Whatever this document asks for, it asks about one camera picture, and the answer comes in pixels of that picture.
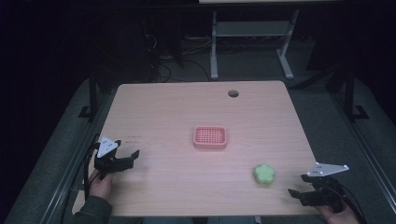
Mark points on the pink slotted soap dish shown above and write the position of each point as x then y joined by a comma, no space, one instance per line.
210,137

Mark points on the person's right hand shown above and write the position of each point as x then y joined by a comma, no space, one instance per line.
337,218

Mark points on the black metal stand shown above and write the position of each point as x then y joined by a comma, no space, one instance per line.
92,93
350,93

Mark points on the white metal desk frame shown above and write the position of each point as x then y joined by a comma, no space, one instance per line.
252,28

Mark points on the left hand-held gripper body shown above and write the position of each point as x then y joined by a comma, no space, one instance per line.
106,149

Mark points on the grey metal rail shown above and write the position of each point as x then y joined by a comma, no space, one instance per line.
77,155
370,152

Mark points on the person's left hand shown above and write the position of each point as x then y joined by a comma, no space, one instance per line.
101,186

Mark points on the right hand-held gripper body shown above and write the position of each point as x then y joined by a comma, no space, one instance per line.
327,186

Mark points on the green flower-shaped soap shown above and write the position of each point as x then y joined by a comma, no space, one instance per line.
264,174

